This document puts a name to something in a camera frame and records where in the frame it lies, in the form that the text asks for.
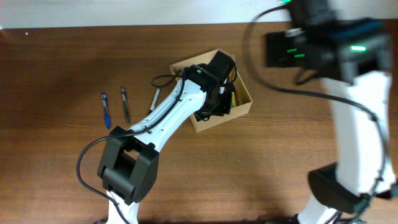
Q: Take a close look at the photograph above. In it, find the yellow highlighter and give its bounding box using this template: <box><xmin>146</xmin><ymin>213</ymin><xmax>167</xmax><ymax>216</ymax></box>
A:
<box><xmin>231</xmin><ymin>92</ymin><xmax>237</xmax><ymax>108</ymax></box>

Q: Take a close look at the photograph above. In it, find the black marker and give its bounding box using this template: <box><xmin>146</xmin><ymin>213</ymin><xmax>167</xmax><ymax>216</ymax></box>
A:
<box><xmin>149</xmin><ymin>88</ymin><xmax>160</xmax><ymax>114</ymax></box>

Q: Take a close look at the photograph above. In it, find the black pen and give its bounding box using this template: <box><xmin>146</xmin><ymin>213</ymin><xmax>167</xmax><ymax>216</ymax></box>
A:
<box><xmin>121</xmin><ymin>88</ymin><xmax>130</xmax><ymax>123</ymax></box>

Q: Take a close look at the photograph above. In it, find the blue pen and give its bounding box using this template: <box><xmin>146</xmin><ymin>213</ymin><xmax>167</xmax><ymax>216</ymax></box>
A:
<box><xmin>101</xmin><ymin>93</ymin><xmax>111</xmax><ymax>129</ymax></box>

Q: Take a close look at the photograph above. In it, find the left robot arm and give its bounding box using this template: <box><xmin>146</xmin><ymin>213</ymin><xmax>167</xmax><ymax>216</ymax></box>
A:
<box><xmin>98</xmin><ymin>51</ymin><xmax>237</xmax><ymax>223</ymax></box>

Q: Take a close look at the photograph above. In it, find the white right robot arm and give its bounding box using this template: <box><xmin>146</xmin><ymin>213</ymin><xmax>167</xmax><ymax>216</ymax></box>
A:
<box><xmin>267</xmin><ymin>1</ymin><xmax>397</xmax><ymax>223</ymax></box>

